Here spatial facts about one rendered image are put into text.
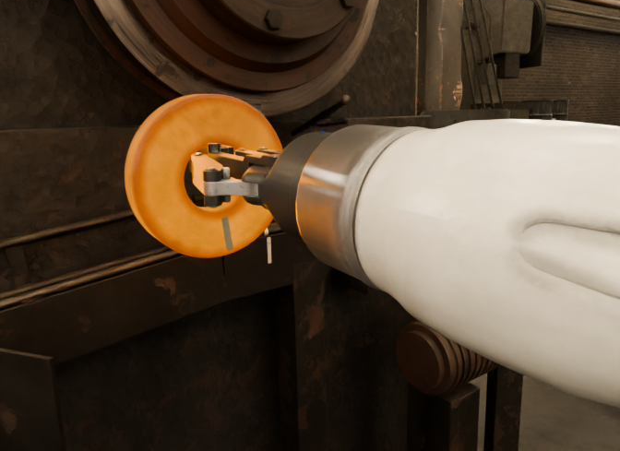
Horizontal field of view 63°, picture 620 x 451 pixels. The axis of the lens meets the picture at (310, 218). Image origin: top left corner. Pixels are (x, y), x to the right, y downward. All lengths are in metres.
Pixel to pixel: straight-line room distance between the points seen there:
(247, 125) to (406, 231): 0.30
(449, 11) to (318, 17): 4.37
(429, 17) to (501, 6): 3.46
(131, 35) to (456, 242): 0.55
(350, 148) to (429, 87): 4.91
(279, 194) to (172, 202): 0.17
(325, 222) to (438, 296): 0.08
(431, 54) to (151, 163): 4.81
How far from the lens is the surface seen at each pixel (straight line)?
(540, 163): 0.19
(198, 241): 0.48
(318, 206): 0.26
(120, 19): 0.68
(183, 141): 0.46
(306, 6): 0.70
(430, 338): 0.87
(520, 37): 8.85
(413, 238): 0.21
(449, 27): 5.03
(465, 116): 3.35
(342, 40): 0.81
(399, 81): 1.13
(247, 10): 0.65
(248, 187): 0.34
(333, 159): 0.27
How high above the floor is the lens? 0.88
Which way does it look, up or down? 12 degrees down
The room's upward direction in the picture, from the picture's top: 2 degrees counter-clockwise
